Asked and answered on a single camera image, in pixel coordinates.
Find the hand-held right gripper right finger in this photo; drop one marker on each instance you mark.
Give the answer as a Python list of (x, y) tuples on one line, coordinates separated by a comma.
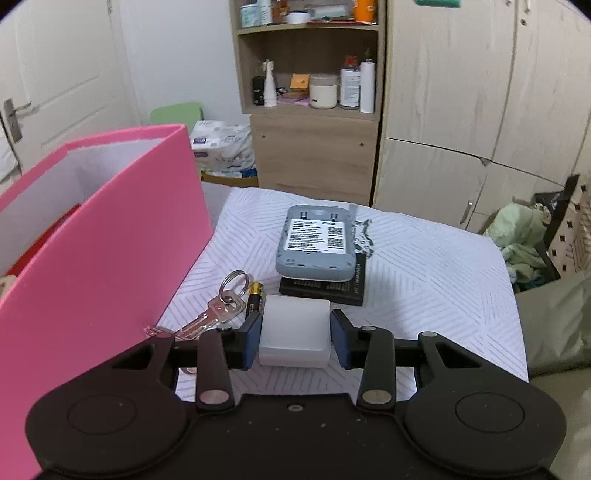
[(339, 341)]

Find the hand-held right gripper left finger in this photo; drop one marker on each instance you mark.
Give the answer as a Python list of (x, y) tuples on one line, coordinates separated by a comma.
[(251, 344)]

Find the black gold battery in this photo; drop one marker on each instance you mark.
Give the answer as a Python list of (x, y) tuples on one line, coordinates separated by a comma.
[(254, 300)]

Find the silver key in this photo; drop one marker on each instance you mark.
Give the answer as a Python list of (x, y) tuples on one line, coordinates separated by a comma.
[(217, 314)]

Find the white charger block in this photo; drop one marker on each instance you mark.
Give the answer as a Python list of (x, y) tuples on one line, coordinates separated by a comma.
[(295, 327)]

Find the black phone battery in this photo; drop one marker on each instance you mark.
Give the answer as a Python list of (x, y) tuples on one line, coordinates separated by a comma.
[(323, 290)]

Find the pocket wifi router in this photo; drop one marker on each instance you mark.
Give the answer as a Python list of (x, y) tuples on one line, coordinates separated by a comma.
[(314, 267)]

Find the pink cardboard box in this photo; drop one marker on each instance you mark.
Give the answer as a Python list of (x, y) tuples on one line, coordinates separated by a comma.
[(92, 300)]

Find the white patterned table cloth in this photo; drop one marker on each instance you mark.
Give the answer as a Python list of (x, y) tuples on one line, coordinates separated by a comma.
[(438, 300)]

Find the wooden shelf unit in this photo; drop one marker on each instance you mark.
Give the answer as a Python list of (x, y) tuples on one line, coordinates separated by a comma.
[(314, 152)]

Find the white tissue pack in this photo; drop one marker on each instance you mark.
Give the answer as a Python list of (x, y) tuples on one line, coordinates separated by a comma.
[(221, 147)]

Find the pale green cloth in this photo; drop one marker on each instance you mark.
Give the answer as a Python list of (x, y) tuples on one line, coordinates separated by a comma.
[(521, 230)]

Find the olive blanket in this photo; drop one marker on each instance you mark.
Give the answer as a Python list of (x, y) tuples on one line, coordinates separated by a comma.
[(563, 323)]

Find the green stool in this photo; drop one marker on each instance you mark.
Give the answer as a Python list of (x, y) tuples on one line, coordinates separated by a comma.
[(175, 113)]

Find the pink flat box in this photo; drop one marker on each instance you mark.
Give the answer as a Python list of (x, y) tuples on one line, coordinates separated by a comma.
[(295, 99)]

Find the white jar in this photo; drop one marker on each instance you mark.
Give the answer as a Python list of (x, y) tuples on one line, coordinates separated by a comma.
[(323, 94)]

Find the small black bottle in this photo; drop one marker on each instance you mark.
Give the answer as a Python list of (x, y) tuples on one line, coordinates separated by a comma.
[(257, 92)]

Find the white spray bottle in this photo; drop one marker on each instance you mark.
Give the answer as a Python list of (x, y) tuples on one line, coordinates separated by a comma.
[(269, 92)]

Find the white bottle red cap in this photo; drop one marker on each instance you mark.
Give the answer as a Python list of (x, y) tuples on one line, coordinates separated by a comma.
[(350, 87)]

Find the tall white bottle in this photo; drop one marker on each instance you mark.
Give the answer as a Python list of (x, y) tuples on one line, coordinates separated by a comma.
[(367, 87)]

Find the beige patterned bag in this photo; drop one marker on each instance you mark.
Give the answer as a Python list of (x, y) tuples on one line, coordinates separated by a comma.
[(572, 230)]

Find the small orange box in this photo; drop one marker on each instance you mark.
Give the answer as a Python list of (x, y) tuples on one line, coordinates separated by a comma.
[(299, 82)]

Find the light wooden wardrobe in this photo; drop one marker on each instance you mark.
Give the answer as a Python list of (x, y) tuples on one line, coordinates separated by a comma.
[(438, 92)]

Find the blue white box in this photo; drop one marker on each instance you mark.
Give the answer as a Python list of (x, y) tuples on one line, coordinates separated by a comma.
[(254, 16)]

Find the pale plastic case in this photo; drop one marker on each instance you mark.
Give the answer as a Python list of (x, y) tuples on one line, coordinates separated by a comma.
[(328, 11)]

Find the orange cup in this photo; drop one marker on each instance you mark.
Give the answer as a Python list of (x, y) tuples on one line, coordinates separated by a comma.
[(364, 11)]

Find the small brown bottle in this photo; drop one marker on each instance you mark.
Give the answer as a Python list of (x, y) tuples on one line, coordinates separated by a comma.
[(279, 11)]

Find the white door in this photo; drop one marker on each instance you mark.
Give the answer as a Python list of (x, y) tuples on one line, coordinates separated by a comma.
[(60, 69)]

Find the teal pouch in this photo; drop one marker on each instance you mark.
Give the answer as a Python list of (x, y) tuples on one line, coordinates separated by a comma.
[(438, 3)]

